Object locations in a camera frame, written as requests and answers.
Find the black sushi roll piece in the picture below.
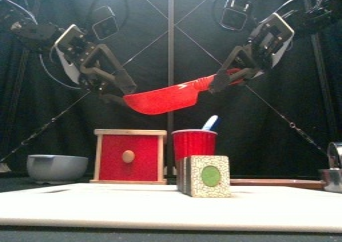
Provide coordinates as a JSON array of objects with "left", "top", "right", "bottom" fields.
[{"left": 183, "top": 154, "right": 233, "bottom": 199}]

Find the white cutting board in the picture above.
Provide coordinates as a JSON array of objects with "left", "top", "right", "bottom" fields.
[{"left": 0, "top": 181, "right": 342, "bottom": 234}]

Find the blue plastic utensil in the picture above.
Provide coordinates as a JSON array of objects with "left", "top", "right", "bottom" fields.
[{"left": 201, "top": 114, "right": 222, "bottom": 132}]

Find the wooden box with red front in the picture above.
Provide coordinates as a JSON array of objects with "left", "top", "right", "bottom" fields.
[{"left": 90, "top": 128, "right": 169, "bottom": 186}]

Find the black backdrop cloth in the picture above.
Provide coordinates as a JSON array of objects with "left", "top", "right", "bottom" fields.
[{"left": 0, "top": 0, "right": 342, "bottom": 184}]

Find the red plastic cup white rim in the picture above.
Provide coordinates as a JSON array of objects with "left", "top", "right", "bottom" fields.
[{"left": 171, "top": 128, "right": 219, "bottom": 175}]

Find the grey bowl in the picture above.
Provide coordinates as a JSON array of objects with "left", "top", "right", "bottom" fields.
[{"left": 26, "top": 153, "right": 90, "bottom": 186}]

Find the shiny metal cup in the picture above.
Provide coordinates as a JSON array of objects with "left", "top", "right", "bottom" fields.
[{"left": 317, "top": 141, "right": 342, "bottom": 194}]

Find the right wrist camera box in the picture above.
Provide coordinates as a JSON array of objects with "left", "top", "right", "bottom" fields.
[{"left": 219, "top": 0, "right": 254, "bottom": 33}]

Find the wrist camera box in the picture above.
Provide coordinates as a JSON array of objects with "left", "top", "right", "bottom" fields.
[
  {"left": 90, "top": 5, "right": 121, "bottom": 41},
  {"left": 219, "top": 0, "right": 254, "bottom": 33}
]

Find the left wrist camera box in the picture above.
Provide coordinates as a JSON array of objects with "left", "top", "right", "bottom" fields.
[{"left": 90, "top": 5, "right": 121, "bottom": 41}]

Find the vertical metal frame pole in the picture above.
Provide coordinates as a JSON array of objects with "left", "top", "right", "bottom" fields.
[{"left": 167, "top": 0, "right": 177, "bottom": 178}]

